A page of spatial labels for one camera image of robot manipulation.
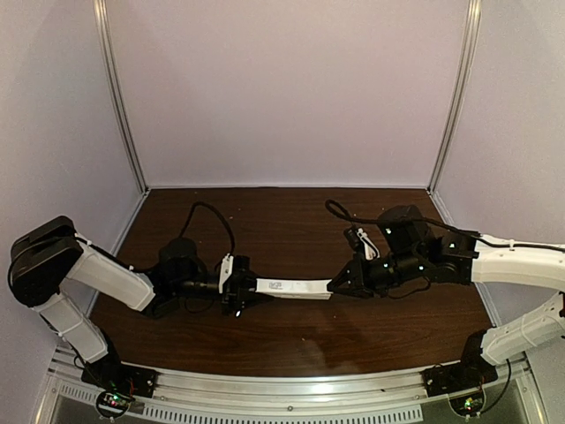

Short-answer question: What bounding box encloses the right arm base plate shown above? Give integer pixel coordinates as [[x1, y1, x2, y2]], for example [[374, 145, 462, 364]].
[[421, 362, 498, 398]]

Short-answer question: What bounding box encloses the right aluminium frame post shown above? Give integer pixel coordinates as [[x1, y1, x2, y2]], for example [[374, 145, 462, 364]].
[[427, 0, 482, 195]]

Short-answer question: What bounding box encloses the black camera cable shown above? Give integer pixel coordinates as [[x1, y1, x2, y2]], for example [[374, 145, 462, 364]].
[[325, 199, 482, 238], [180, 201, 236, 257]]

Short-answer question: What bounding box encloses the white remote control body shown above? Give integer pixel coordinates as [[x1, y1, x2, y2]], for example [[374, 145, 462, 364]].
[[256, 278, 332, 300]]

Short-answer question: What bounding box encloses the right black camera cable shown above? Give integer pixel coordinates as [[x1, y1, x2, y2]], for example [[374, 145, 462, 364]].
[[325, 199, 482, 238]]

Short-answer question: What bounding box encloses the aluminium frame post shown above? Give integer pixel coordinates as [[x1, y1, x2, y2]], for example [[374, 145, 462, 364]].
[[93, 0, 149, 194], [427, 0, 482, 195]]

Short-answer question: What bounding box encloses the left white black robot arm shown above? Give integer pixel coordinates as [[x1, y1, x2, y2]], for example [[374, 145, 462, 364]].
[[7, 216, 271, 391]]

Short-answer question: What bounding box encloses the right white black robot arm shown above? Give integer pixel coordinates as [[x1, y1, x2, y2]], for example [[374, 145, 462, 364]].
[[325, 200, 564, 381]]

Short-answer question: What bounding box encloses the perforated white cable duct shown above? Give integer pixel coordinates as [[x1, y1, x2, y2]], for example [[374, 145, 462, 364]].
[[49, 383, 424, 423]]

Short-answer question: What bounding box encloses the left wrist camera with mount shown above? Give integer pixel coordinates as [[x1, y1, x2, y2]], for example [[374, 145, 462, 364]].
[[218, 254, 234, 294]]

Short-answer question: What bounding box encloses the left black camera cable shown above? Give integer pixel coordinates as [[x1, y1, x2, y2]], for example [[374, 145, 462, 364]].
[[180, 201, 236, 257]]

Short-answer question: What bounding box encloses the left aluminium frame post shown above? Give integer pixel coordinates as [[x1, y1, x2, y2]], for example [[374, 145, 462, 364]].
[[93, 0, 149, 194]]

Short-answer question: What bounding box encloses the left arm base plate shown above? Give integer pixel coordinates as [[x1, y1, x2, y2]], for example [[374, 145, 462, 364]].
[[81, 362, 158, 398]]

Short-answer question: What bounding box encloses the aluminium front rail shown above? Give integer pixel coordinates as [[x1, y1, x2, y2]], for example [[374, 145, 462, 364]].
[[31, 346, 549, 423]]

